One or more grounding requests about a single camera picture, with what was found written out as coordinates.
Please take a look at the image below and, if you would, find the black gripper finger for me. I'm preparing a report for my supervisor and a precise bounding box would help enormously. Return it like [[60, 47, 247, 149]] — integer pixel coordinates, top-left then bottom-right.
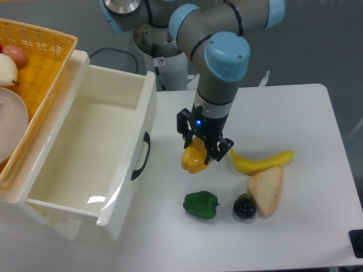
[[203, 135, 234, 165], [176, 108, 193, 148]]

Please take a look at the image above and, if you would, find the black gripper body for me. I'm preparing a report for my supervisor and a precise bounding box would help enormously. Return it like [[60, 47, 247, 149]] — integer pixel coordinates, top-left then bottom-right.
[[190, 105, 227, 148]]

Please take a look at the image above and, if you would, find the yellow bell pepper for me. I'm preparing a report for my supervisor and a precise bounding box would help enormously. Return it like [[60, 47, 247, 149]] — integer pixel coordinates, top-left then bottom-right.
[[181, 137, 210, 174]]

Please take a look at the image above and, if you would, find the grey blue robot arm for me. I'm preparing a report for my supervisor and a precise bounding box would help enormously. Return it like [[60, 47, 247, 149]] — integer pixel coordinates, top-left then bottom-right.
[[99, 1, 285, 163]]

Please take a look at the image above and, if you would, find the green bell pepper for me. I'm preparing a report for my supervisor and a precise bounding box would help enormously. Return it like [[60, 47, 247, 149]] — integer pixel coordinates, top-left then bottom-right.
[[183, 191, 219, 220]]

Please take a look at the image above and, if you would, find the open upper white drawer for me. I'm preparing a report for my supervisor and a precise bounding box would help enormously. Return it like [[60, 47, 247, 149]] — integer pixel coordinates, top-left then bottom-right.
[[28, 65, 157, 240]]

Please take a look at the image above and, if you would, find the white drawer cabinet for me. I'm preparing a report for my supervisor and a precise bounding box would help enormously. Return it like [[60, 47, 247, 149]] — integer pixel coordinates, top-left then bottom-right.
[[1, 50, 90, 240]]

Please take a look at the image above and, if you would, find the yellow banana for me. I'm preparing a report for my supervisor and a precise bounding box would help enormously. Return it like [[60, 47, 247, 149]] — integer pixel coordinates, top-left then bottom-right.
[[229, 149, 294, 176]]

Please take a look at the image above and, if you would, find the toast bread slice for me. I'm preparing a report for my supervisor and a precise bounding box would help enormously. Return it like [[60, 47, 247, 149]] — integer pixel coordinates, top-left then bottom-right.
[[248, 166, 284, 216]]

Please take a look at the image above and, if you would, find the dark purple eggplant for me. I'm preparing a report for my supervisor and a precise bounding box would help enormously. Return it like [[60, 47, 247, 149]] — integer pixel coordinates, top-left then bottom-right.
[[233, 193, 257, 219]]

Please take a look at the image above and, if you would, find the yellow woven basket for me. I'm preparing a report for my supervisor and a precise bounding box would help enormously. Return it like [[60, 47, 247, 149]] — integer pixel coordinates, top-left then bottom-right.
[[1, 18, 78, 189]]

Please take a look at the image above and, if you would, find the black corner device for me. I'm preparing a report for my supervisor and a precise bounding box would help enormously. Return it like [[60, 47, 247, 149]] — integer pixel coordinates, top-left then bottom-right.
[[349, 229, 363, 258]]

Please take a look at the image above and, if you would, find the beige round plate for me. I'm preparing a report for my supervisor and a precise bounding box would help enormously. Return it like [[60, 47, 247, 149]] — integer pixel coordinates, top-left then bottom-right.
[[1, 87, 28, 164]]

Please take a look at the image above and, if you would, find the white pear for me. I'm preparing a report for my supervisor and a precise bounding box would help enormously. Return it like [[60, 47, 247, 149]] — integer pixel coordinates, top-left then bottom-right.
[[0, 53, 19, 87]]

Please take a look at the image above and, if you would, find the black drawer handle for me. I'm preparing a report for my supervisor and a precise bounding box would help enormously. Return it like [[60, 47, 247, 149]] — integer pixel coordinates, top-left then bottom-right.
[[131, 131, 151, 181]]

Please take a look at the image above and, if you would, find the white metal bracket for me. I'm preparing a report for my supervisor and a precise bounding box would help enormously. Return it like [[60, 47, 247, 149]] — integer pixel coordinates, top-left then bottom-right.
[[258, 70, 270, 87]]

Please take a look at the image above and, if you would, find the black cable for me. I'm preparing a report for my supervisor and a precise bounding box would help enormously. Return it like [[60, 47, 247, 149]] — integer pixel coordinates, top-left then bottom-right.
[[88, 47, 138, 74]]

